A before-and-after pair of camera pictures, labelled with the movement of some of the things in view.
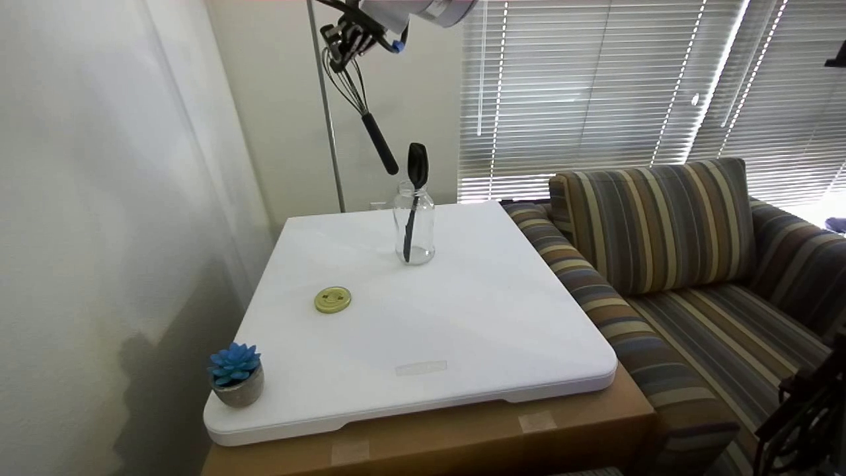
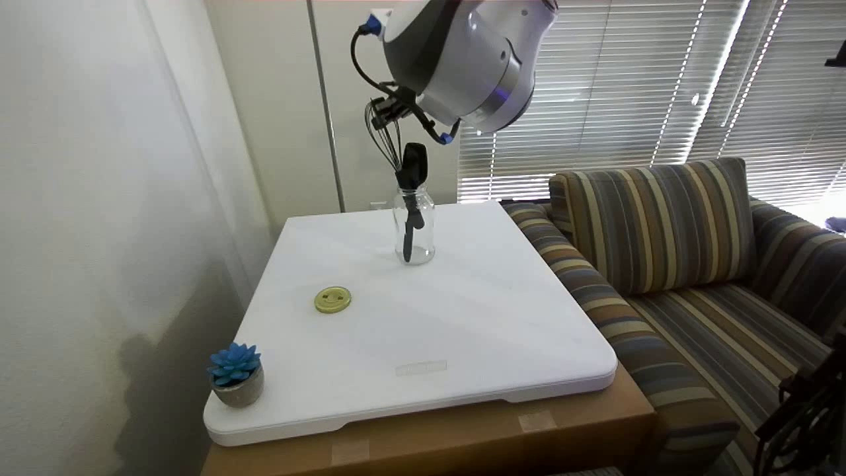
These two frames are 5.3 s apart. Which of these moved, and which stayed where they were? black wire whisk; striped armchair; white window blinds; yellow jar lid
Moved: black wire whisk
Stayed: white window blinds; striped armchair; yellow jar lid
